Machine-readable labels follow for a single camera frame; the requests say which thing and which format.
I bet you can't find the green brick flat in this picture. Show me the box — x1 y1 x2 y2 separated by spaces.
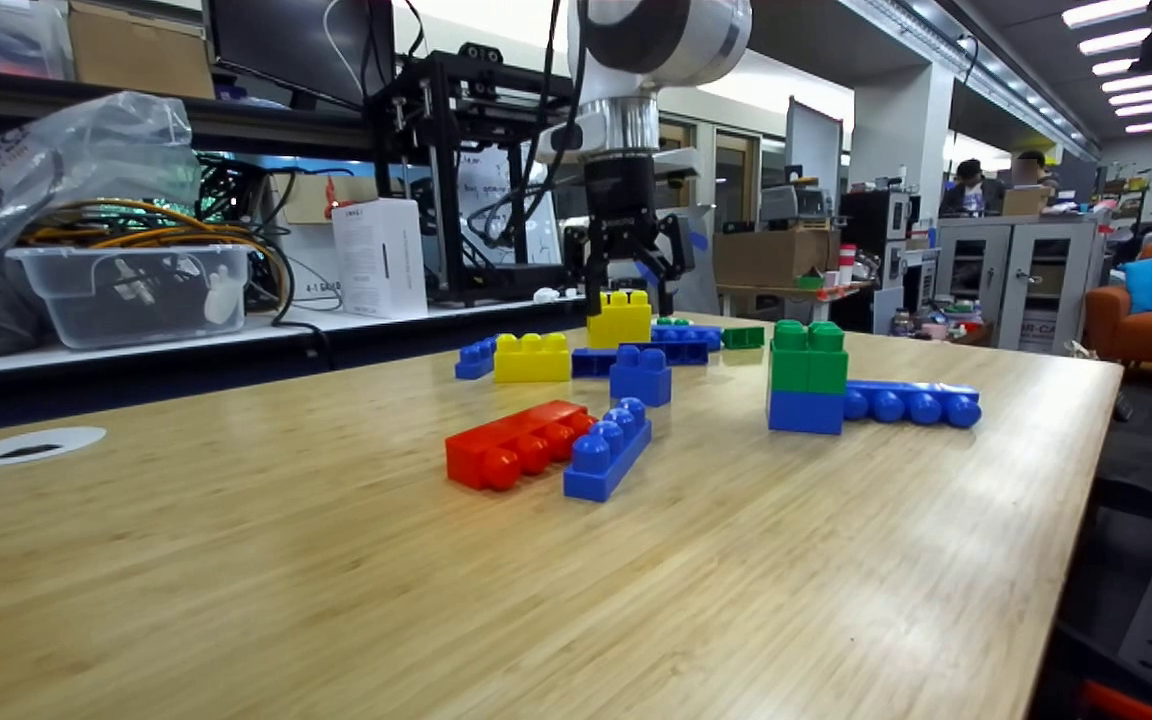
722 323 764 354

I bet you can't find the wide blue brick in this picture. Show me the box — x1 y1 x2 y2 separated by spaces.
653 323 726 363

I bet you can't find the green and blue brick stack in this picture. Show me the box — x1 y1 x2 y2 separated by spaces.
767 319 850 437

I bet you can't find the long blue brick far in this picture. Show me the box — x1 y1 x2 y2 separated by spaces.
846 380 985 428

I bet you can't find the long blue brick near red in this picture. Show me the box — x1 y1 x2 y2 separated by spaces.
566 398 653 505

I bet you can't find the grey cabinet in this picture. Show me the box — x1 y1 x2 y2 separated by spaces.
935 216 1104 354

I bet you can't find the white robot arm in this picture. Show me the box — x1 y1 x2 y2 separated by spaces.
572 0 752 313

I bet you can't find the white table grommet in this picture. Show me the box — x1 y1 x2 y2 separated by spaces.
0 426 109 469

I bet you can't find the tall yellow brick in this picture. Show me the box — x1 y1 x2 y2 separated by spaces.
589 289 653 350

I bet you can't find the black frame 3d printer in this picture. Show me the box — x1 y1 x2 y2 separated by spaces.
371 46 576 304

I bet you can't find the clear plastic bag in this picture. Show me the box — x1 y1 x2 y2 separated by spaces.
0 90 209 363

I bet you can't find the white box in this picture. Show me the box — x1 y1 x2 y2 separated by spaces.
332 197 428 319

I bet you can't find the flat yellow brick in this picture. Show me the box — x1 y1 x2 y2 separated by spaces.
492 333 572 386

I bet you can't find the clear plastic bin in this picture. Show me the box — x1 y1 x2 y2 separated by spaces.
8 243 250 350

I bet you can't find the cardboard box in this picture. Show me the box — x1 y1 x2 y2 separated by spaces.
714 228 839 292

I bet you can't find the small blue brick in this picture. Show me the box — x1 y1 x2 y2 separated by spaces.
609 350 671 410
458 338 498 380

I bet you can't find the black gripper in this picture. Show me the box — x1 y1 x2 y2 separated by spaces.
566 151 688 315

